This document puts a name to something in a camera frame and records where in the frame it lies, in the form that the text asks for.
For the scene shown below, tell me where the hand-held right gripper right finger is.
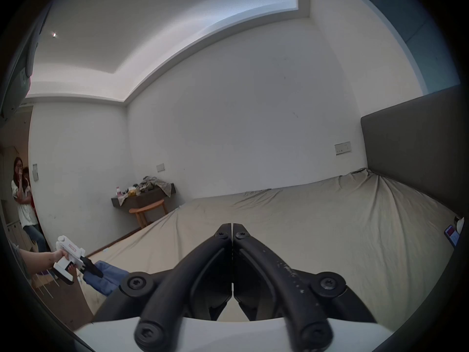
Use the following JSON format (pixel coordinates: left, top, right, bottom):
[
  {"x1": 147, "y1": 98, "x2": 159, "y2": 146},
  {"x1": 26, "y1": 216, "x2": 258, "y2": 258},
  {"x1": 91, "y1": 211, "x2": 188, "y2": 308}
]
[{"x1": 233, "y1": 223, "x2": 378, "y2": 351}]

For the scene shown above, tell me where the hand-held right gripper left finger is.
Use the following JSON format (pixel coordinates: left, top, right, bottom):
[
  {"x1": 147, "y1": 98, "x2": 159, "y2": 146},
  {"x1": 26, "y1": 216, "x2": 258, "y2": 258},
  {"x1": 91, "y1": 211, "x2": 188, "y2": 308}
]
[{"x1": 92, "y1": 223, "x2": 234, "y2": 351}]

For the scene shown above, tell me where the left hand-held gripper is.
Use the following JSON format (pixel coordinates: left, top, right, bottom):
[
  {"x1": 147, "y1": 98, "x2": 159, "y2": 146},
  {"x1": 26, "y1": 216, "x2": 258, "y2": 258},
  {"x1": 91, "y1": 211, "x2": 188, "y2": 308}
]
[{"x1": 53, "y1": 235, "x2": 105, "y2": 285}]

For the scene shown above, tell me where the dark blue garment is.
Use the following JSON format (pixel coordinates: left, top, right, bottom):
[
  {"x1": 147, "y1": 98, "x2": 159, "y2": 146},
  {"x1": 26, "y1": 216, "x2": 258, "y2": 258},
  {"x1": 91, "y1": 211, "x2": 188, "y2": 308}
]
[{"x1": 82, "y1": 261, "x2": 129, "y2": 296}]

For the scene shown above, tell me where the person's left forearm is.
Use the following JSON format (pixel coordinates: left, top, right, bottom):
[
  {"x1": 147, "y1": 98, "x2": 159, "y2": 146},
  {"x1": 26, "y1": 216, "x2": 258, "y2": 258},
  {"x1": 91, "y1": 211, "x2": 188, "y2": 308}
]
[{"x1": 18, "y1": 249, "x2": 50, "y2": 275}]

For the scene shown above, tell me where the person's left hand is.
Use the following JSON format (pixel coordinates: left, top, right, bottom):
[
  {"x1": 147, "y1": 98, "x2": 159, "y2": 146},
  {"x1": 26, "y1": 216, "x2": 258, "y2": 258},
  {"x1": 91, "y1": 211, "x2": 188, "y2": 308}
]
[{"x1": 45, "y1": 250, "x2": 72, "y2": 271}]

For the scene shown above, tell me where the bed with beige sheet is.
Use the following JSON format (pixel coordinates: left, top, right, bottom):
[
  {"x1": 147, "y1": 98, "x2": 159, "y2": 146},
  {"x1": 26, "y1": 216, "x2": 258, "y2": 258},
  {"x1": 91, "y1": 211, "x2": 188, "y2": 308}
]
[{"x1": 79, "y1": 168, "x2": 464, "y2": 330}]

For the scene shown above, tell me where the wooden stool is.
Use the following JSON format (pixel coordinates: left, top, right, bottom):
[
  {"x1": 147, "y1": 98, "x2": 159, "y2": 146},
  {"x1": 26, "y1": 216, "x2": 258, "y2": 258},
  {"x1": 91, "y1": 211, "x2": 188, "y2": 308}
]
[{"x1": 128, "y1": 199, "x2": 169, "y2": 230}]

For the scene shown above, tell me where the black phone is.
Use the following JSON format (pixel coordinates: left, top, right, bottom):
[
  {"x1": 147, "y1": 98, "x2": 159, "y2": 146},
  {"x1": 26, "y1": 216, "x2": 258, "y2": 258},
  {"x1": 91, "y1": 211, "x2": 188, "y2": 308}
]
[{"x1": 444, "y1": 224, "x2": 461, "y2": 249}]

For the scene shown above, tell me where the grey padded headboard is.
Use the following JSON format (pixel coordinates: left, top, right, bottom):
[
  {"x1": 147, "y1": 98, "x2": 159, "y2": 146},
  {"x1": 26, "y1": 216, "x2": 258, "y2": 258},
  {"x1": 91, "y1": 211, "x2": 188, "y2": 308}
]
[{"x1": 361, "y1": 85, "x2": 467, "y2": 220}]

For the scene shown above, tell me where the dark wall shelf with clutter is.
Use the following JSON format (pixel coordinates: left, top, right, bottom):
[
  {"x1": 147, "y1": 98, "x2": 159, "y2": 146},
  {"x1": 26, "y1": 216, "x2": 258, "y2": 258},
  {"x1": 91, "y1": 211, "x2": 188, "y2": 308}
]
[{"x1": 111, "y1": 176, "x2": 176, "y2": 209}]

